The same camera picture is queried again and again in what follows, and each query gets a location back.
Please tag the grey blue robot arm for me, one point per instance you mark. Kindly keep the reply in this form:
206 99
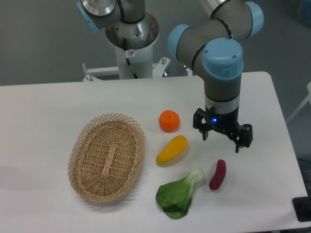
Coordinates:
211 51

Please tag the white frame at right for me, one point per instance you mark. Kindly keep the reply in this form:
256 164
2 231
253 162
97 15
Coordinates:
304 102

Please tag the purple sweet potato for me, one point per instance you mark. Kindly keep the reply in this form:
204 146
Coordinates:
218 176

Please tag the woven wicker basket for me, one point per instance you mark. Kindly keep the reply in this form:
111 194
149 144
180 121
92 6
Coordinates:
106 158

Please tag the black device at table edge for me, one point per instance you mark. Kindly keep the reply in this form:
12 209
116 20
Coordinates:
302 208

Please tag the yellow orange mango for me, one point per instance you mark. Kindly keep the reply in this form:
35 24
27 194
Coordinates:
173 149

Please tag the white metal base frame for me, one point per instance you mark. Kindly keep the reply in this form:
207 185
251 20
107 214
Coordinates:
112 73

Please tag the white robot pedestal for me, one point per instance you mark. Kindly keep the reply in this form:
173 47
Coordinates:
133 44

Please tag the orange tangerine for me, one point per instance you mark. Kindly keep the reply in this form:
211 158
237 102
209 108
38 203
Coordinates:
169 121

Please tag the green bok choy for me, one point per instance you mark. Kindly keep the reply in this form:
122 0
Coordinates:
175 197

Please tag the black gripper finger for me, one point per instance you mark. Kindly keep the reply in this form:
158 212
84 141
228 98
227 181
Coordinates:
202 127
243 136

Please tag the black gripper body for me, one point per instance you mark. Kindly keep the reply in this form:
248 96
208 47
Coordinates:
222 123

